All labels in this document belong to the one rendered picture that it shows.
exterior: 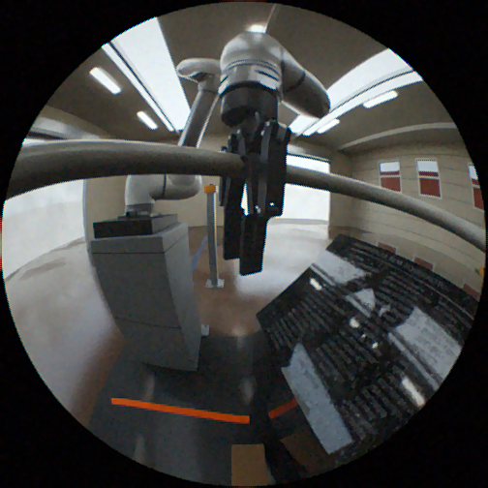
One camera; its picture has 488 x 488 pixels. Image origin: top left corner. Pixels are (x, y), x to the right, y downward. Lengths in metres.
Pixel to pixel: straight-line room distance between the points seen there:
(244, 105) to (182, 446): 1.06
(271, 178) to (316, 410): 0.32
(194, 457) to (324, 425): 0.70
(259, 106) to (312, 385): 0.40
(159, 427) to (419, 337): 0.97
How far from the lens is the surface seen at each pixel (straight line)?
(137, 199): 0.74
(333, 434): 0.29
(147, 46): 3.66
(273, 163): 0.16
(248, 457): 0.76
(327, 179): 0.25
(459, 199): 6.59
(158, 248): 0.57
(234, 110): 0.20
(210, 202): 1.64
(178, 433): 0.93
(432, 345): 0.29
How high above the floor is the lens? 0.89
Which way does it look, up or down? 14 degrees down
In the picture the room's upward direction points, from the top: straight up
